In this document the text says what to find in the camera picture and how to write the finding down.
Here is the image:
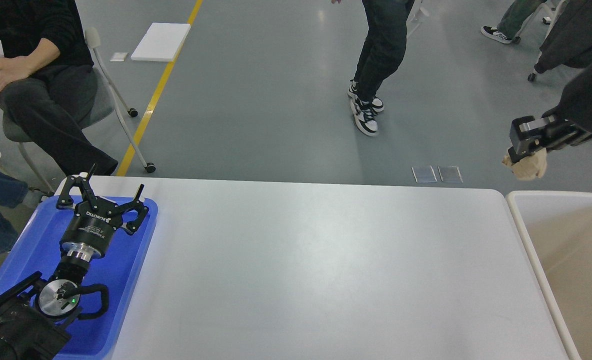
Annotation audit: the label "grey rolling chair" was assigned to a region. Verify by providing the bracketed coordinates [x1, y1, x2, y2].
[2, 27, 156, 192]

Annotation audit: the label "left clear floor plate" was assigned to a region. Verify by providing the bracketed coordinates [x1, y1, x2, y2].
[411, 165, 437, 183]

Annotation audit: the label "beige plastic bin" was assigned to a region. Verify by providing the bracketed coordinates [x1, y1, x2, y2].
[506, 190, 592, 360]

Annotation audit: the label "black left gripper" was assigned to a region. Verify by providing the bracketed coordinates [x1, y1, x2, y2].
[56, 163, 150, 260]

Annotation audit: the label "seated person in black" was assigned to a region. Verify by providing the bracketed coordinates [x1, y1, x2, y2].
[0, 0, 118, 176]

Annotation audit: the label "small white floor card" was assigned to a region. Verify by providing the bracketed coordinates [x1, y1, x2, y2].
[110, 52, 128, 62]

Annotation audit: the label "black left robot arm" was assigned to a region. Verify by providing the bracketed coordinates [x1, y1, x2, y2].
[0, 173, 157, 360]

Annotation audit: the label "clear floor plate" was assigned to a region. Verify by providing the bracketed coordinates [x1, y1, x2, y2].
[411, 165, 437, 183]
[438, 165, 463, 183]

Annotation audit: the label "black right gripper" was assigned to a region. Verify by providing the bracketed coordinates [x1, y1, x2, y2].
[507, 63, 592, 165]

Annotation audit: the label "walking person black trousers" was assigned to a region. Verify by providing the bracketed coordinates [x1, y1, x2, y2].
[347, 0, 415, 136]

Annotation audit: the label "chair with black jacket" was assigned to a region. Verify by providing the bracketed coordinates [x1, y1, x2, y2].
[527, 0, 592, 82]

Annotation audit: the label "white foam board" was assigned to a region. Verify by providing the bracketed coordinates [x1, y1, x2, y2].
[131, 22, 191, 62]

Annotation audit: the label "blue plastic tray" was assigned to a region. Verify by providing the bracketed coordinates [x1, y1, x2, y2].
[0, 195, 158, 360]

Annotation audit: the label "right clear floor plate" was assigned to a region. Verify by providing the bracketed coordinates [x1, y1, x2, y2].
[438, 165, 463, 183]

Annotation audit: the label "person with checkered shoe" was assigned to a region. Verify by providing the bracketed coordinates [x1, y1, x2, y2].
[480, 0, 546, 44]

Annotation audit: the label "beige paper ball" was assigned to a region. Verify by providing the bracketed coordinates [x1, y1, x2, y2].
[502, 148, 547, 182]

